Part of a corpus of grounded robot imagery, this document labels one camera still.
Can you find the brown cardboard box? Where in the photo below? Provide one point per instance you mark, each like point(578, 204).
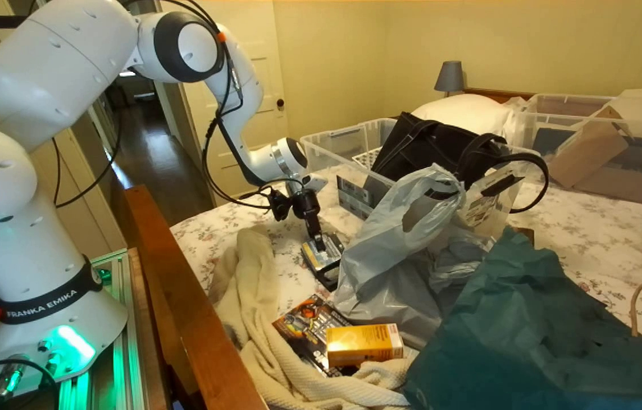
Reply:
point(595, 162)

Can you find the small yellow box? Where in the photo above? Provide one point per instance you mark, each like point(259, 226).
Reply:
point(362, 343)

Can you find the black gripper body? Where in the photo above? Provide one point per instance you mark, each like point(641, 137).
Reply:
point(304, 204)

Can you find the floral bed sheet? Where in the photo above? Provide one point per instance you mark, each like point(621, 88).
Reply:
point(601, 243)

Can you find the brown wooden bed footboard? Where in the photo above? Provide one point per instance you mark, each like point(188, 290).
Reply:
point(185, 319)

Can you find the green-lit robot stand platform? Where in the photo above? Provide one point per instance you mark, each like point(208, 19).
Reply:
point(116, 373)

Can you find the grey plastic shopping bag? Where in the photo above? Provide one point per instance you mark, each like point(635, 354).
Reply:
point(404, 228)

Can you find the white pillow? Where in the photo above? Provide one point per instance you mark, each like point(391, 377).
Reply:
point(471, 114)

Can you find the grey table lamp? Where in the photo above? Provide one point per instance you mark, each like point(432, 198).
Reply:
point(448, 76)

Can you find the orange black battery pack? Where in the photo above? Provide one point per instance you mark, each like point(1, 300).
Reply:
point(306, 322)

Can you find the clear plastic storage bin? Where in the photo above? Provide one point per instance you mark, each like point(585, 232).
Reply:
point(340, 145)

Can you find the cream knit blanket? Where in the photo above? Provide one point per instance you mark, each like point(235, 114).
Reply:
point(259, 319)

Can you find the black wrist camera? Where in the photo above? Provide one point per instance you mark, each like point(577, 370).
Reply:
point(278, 204)

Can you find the brown wooden headboard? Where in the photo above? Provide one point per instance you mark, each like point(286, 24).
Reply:
point(500, 95)

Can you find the black fabric tote bag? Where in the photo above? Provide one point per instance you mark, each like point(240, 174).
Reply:
point(442, 150)

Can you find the clear bin holding cardboard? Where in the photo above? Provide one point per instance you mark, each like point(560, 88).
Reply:
point(555, 111)

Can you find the small black rectangular magnifier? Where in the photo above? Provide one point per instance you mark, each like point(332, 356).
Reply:
point(331, 278)

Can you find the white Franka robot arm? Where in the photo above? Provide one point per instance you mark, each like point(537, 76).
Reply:
point(26, 228)

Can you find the cream room door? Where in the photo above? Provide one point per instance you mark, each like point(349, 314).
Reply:
point(271, 76)

